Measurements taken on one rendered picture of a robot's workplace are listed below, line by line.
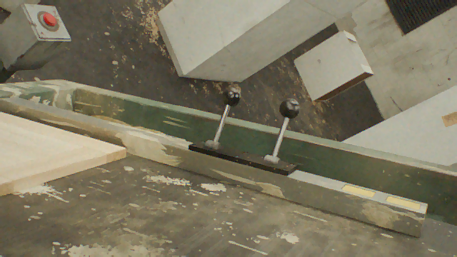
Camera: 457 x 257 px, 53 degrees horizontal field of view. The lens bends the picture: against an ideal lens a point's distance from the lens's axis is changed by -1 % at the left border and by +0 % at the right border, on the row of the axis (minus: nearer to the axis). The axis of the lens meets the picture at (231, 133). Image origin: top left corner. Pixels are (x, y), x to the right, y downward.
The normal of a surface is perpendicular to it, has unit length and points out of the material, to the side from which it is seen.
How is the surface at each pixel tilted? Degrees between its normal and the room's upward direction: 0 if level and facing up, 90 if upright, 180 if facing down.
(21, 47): 90
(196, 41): 90
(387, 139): 90
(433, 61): 90
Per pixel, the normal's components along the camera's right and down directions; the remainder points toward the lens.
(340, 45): -0.51, 0.04
